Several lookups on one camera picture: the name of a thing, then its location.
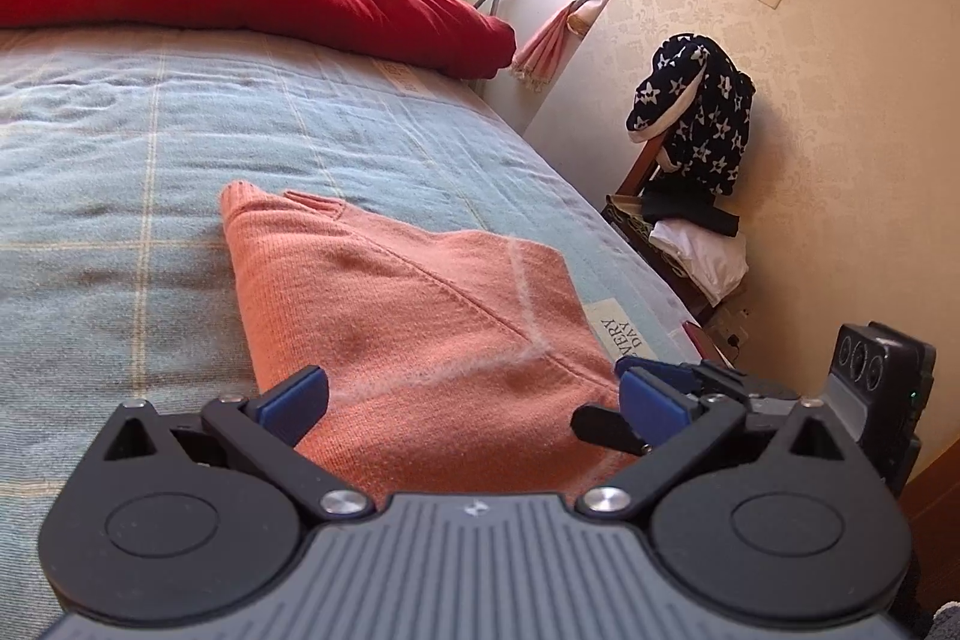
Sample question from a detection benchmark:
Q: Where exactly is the pink knitted sweater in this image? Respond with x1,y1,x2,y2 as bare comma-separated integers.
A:
219,181,647,498

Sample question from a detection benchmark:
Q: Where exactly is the dark star-print garment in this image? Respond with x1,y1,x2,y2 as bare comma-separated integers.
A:
626,32,755,199

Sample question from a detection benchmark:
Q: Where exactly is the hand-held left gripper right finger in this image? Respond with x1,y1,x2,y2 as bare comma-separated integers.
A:
576,368,856,522

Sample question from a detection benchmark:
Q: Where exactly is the white folded cloth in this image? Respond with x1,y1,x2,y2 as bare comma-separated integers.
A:
649,218,749,304

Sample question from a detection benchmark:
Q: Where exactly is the wooden chair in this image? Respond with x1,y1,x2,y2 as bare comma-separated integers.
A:
600,137,751,327

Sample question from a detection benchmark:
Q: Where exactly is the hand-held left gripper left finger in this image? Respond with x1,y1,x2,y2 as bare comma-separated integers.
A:
100,366,374,525

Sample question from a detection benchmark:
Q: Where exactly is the blue-grey plaid bed blanket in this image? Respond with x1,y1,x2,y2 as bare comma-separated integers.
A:
0,25,702,611

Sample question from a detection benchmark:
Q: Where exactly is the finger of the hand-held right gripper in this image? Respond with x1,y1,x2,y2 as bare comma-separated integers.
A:
613,357,803,420
570,405,650,458

